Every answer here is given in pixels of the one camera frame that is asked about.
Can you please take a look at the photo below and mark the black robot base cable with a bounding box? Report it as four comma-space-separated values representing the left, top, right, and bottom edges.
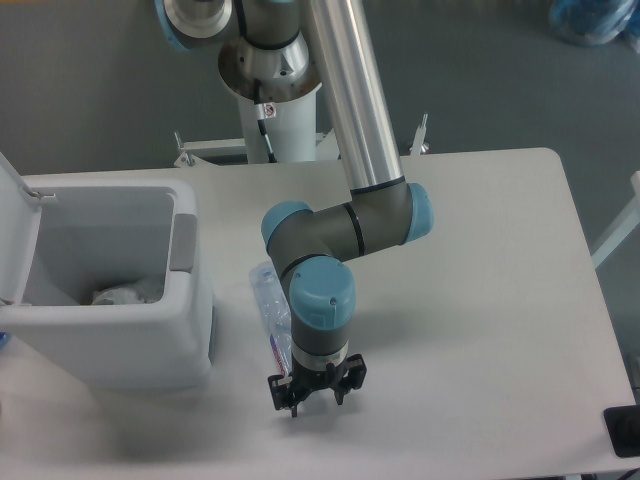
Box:
251, 78, 278, 164

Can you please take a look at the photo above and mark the white pedestal foot frame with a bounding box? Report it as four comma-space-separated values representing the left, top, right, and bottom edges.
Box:
173, 112, 430, 168

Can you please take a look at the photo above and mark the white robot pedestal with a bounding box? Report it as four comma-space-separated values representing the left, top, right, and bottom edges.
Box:
218, 34, 321, 164

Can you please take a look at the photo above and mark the blue plastic bag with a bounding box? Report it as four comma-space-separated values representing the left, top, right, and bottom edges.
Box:
548, 1, 639, 47

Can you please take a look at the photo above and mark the white open trash can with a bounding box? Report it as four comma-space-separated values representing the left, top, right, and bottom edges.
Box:
1, 161, 214, 389

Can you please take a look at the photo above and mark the crushed clear plastic bottle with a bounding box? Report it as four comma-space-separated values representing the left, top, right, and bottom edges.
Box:
249, 261, 292, 376

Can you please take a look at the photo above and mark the white plastic wrapper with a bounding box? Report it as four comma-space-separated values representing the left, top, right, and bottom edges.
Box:
92, 277, 164, 305

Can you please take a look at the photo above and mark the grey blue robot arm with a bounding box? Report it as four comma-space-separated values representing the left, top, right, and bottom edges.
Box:
155, 1, 434, 412

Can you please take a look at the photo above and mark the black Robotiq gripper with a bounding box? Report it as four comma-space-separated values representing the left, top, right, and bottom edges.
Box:
267, 354, 367, 418

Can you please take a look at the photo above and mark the white frame leg right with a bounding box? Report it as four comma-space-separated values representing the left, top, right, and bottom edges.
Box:
590, 171, 639, 269

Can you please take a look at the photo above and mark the black device at table edge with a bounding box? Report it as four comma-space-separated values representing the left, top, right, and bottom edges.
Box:
603, 405, 639, 458

